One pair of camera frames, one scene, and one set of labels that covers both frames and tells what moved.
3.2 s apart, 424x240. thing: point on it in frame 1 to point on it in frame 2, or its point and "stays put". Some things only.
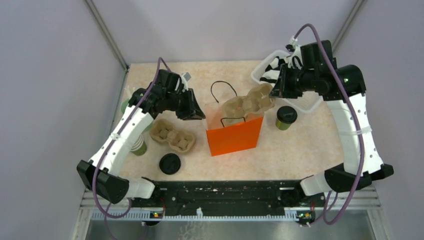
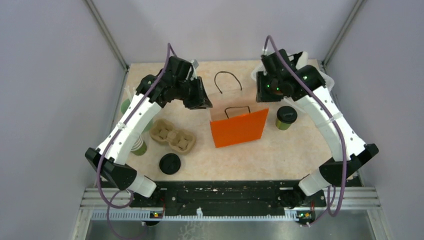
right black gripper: (280, 90) to (261, 96)
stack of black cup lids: (169, 163) stays put
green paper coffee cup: (281, 125) stays put
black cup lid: (286, 114) stays put
